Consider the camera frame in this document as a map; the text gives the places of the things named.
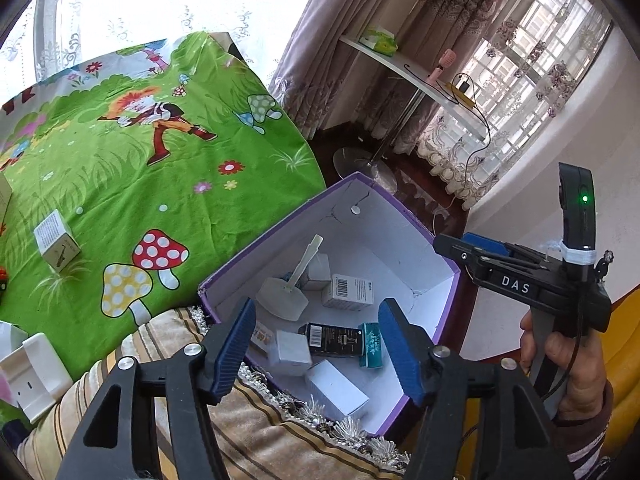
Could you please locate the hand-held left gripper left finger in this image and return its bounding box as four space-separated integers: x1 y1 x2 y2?
55 297 258 480

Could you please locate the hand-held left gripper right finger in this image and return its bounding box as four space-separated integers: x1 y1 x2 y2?
377 297 576 480

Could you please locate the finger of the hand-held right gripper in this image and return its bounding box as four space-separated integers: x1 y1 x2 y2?
461 231 552 268
432 234 489 282

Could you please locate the teal patterned box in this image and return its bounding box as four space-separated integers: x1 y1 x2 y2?
359 322 386 368

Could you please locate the small white orange-print box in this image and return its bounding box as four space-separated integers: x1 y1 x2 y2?
249 324 276 358

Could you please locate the purple cardboard box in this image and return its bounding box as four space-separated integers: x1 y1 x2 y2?
198 171 461 437

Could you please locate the white plastic scoop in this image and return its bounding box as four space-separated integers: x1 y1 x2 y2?
257 234 325 321

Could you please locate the white box small barcode label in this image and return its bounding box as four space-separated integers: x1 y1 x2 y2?
321 273 375 311

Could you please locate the plain white box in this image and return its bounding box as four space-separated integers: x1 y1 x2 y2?
306 252 332 291

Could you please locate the white plastic case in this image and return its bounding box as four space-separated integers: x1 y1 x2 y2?
0 332 73 423

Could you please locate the white box with dark figure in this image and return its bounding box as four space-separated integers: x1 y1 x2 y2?
33 210 82 273

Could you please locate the person's right forearm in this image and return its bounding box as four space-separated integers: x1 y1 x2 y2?
550 380 640 480

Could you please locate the person's right hand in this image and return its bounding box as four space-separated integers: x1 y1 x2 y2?
520 309 613 423

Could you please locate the striped plush cushion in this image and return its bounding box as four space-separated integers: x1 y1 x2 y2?
15 305 408 480

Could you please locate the embroidered lace curtain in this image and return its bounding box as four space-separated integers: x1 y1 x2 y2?
415 0 616 211

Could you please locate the pink handheld device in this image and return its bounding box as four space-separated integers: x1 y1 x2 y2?
427 49 457 83

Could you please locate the white side table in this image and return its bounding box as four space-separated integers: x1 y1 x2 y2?
332 34 490 196

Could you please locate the green cartoon printed sheet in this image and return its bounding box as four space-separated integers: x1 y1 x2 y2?
0 31 326 426

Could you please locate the green tissue pack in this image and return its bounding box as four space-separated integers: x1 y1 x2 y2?
360 27 399 57

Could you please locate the white plastic container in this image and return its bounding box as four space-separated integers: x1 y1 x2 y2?
0 322 28 361

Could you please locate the window with white grille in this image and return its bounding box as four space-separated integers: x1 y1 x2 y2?
480 0 613 126

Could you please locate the mauve patterned curtain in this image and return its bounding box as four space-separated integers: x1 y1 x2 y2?
270 0 506 141

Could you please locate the sheer white lace curtain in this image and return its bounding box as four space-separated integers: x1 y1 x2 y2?
0 0 331 91

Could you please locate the white cable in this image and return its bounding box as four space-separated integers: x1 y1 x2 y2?
432 195 468 221

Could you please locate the black cable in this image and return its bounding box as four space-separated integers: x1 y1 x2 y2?
405 62 493 206

